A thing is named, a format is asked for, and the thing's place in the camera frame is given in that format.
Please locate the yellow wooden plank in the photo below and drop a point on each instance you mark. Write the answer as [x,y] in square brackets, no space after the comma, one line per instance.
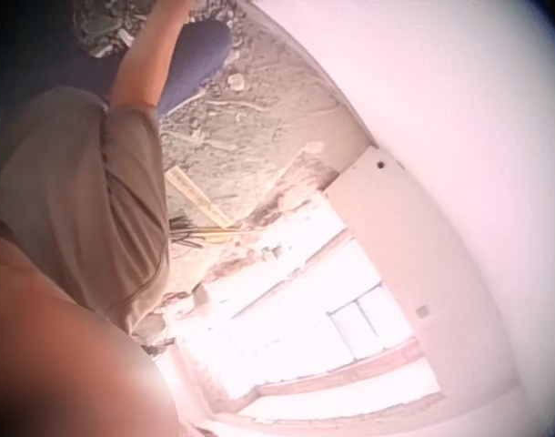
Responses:
[196,196]

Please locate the small pale stone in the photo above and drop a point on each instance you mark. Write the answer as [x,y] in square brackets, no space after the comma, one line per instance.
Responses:
[236,81]

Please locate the pile of grey rubble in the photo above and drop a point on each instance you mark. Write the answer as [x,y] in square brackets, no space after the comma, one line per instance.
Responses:
[105,25]

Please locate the window frame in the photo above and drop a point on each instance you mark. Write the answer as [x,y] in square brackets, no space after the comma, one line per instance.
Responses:
[357,318]

